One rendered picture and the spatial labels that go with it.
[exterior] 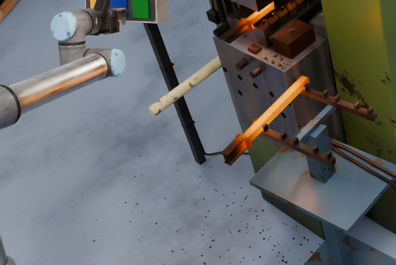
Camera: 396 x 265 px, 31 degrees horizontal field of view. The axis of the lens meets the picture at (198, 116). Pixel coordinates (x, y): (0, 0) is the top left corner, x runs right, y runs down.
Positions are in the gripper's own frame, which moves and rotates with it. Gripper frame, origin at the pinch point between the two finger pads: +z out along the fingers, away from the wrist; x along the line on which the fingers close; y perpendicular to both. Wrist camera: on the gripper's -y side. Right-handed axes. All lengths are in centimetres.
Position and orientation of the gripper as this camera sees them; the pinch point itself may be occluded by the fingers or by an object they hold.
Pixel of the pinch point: (124, 9)
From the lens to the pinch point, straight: 267.5
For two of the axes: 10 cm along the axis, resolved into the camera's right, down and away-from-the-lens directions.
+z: 4.9, -2.3, 8.4
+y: 0.2, 9.7, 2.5
